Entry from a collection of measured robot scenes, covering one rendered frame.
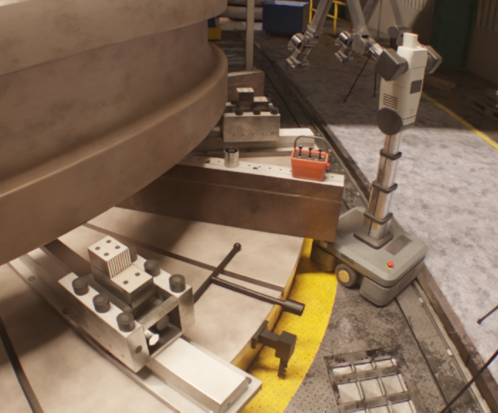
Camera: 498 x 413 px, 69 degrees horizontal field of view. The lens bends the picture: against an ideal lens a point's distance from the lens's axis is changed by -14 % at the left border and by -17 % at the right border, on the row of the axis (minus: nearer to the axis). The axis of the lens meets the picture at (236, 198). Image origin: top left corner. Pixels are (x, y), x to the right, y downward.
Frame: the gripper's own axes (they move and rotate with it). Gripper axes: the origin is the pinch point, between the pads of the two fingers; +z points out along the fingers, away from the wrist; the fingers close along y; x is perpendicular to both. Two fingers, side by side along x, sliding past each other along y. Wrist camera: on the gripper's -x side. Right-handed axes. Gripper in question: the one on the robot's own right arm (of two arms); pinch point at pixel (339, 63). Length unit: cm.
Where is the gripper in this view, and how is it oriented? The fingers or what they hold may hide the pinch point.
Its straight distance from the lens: 280.6
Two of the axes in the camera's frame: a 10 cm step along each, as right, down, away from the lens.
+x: 5.4, 7.8, -3.1
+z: -3.3, 5.4, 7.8
